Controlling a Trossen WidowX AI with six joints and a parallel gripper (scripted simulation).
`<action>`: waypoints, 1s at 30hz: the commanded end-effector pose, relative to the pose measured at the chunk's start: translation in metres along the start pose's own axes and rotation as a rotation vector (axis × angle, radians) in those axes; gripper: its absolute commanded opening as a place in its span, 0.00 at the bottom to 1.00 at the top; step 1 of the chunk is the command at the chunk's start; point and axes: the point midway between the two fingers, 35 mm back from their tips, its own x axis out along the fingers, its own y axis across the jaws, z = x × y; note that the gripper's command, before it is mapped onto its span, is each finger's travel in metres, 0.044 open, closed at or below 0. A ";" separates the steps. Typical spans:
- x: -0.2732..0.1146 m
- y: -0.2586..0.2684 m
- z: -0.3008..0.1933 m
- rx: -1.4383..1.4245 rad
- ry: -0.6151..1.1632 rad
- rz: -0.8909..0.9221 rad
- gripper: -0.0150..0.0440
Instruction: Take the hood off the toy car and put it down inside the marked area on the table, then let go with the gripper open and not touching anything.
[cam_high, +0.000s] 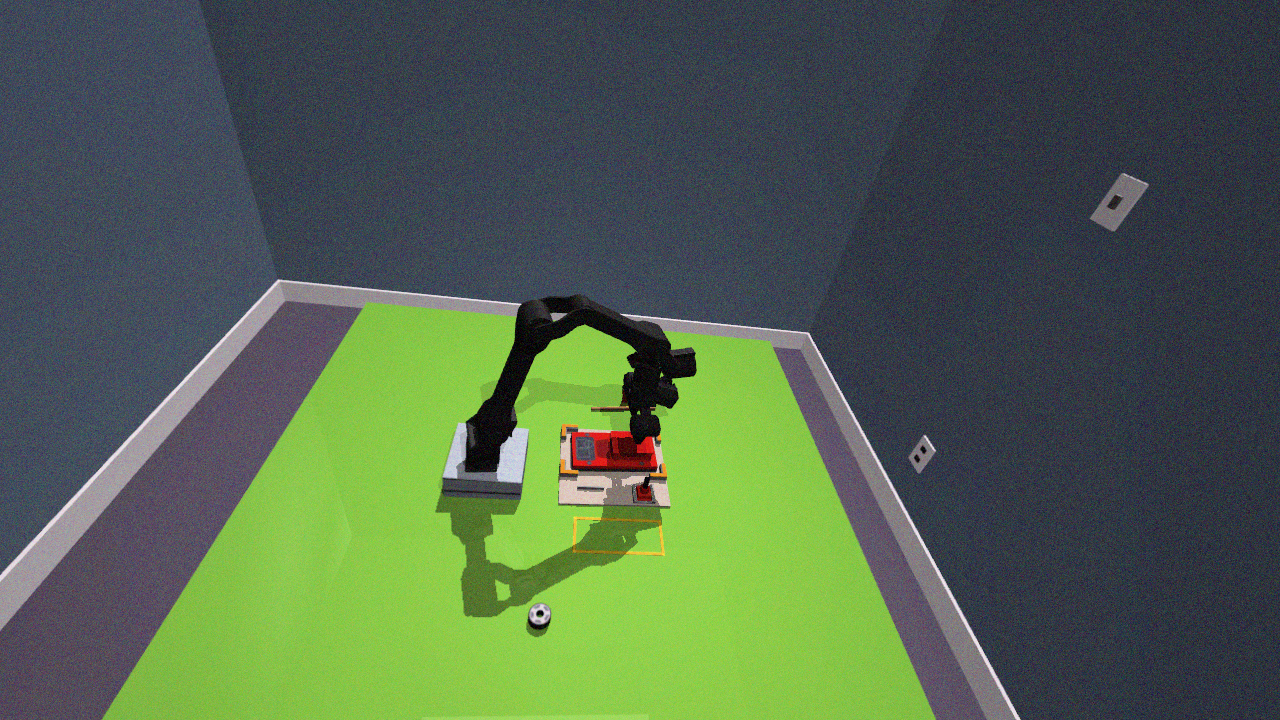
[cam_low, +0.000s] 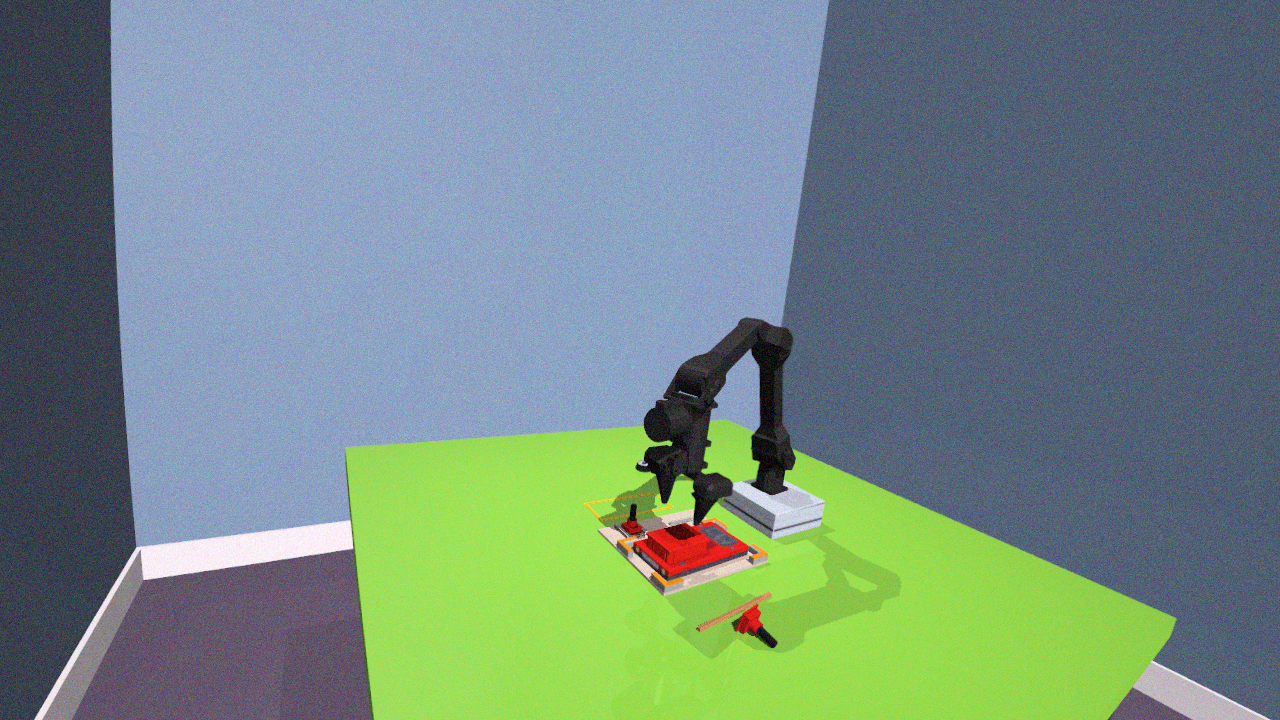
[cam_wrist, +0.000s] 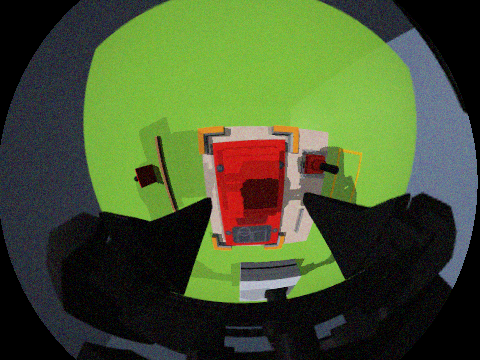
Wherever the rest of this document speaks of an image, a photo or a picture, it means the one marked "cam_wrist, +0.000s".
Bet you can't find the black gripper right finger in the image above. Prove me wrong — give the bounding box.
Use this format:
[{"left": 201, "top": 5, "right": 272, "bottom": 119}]
[{"left": 303, "top": 192, "right": 411, "bottom": 280}]

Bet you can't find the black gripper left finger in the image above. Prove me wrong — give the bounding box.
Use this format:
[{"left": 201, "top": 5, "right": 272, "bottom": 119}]
[{"left": 99, "top": 197, "right": 212, "bottom": 296}]

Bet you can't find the tan wooden stick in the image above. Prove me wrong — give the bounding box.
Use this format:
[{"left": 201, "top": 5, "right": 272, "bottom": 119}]
[{"left": 155, "top": 136, "right": 177, "bottom": 212}]

